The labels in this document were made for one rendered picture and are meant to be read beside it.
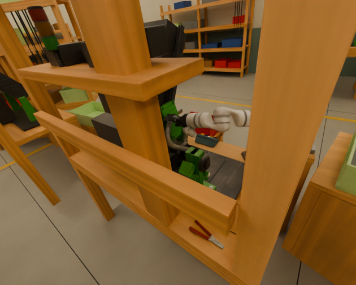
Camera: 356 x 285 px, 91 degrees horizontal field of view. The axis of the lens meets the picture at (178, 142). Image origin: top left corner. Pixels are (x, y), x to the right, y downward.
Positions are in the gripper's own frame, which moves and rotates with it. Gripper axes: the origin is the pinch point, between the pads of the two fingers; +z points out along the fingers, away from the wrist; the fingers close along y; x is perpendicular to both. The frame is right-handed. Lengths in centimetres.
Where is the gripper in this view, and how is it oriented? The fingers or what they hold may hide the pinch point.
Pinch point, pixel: (170, 121)
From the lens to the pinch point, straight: 96.6
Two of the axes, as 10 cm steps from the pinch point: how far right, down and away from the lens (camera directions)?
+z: -7.3, -0.5, 6.9
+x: -2.1, 9.6, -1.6
